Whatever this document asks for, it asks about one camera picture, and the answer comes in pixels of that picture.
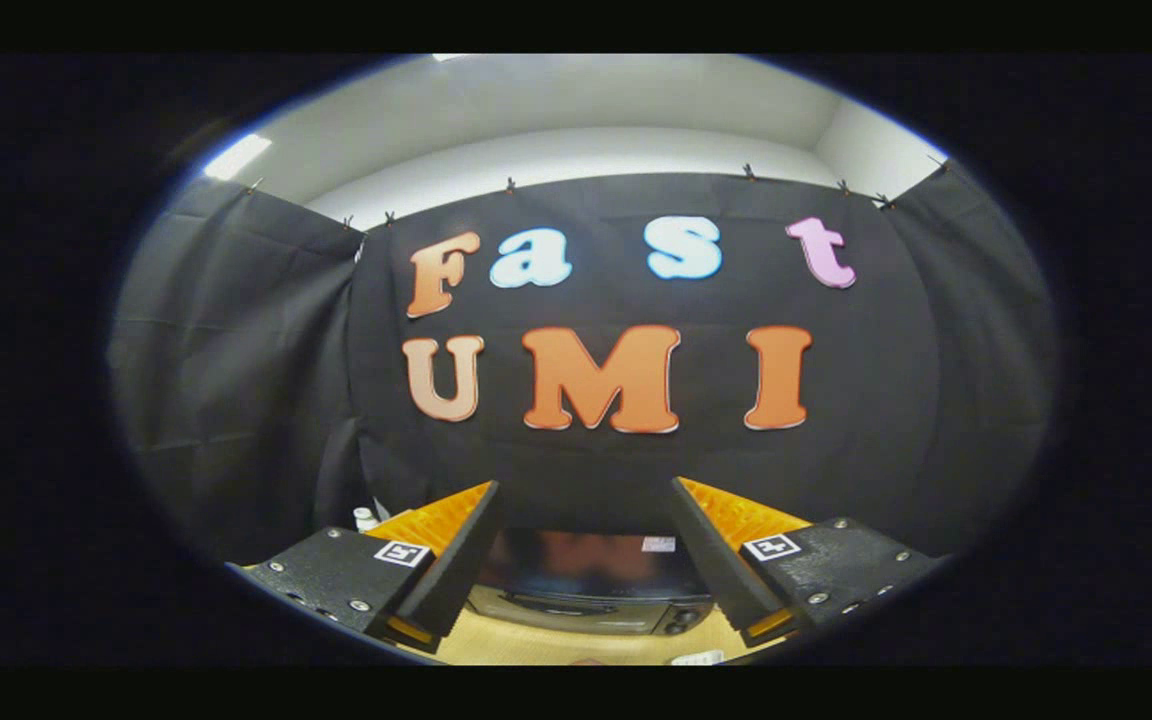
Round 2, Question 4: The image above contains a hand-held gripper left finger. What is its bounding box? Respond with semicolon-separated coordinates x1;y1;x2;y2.
226;480;502;656

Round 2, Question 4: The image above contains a row of black cloth clips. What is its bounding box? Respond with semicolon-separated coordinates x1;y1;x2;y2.
244;152;949;231

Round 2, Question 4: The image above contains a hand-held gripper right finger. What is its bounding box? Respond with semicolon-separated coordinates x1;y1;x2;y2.
671;476;949;651

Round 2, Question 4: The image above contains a black toaster oven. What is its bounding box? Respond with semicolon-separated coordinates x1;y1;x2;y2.
464;528;719;638

